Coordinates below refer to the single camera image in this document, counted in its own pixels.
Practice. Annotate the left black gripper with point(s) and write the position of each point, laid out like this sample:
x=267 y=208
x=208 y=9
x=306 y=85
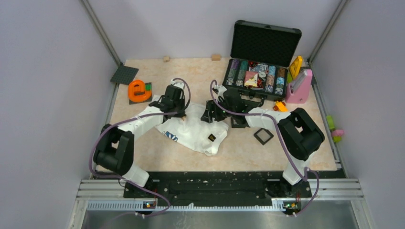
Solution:
x=181 y=113

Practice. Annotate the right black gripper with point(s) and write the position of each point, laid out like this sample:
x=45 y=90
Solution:
x=207 y=116

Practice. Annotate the white t-shirt garment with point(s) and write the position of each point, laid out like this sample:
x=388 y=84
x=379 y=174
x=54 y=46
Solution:
x=195 y=134

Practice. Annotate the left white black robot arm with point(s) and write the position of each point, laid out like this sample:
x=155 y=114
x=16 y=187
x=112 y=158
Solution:
x=114 y=149

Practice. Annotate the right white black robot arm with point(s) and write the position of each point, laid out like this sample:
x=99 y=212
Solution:
x=299 y=135

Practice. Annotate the small dark mat under dispenser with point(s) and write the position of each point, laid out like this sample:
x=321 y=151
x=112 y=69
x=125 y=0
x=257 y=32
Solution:
x=144 y=98

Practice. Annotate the small wooden block left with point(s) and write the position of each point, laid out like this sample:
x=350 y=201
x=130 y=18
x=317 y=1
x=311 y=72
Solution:
x=166 y=58

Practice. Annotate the small wooden block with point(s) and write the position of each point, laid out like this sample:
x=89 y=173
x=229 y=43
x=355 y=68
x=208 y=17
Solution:
x=166 y=58
x=215 y=57

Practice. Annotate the dark grey lego baseplate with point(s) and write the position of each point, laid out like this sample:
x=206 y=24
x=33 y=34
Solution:
x=124 y=75

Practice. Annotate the small wooden block right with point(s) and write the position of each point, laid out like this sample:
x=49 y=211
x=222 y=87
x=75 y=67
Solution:
x=215 y=57

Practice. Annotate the yellow orange toy piece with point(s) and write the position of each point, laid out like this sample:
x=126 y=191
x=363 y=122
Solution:
x=280 y=106

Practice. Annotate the black open poker chip case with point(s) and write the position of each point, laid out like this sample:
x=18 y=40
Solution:
x=260 y=57

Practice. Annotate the pink box with grey lid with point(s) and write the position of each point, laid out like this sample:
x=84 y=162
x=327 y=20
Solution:
x=298 y=89

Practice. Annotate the yellow toy block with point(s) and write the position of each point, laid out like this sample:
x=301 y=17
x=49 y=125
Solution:
x=295 y=67

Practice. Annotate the green pink toy bricks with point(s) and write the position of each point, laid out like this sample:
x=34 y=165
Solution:
x=336 y=134

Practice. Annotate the black empty display frame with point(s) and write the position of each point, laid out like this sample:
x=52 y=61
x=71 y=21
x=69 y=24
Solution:
x=263 y=136

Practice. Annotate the black mounting base plate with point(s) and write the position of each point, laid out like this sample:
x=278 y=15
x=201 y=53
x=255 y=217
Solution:
x=218 y=189

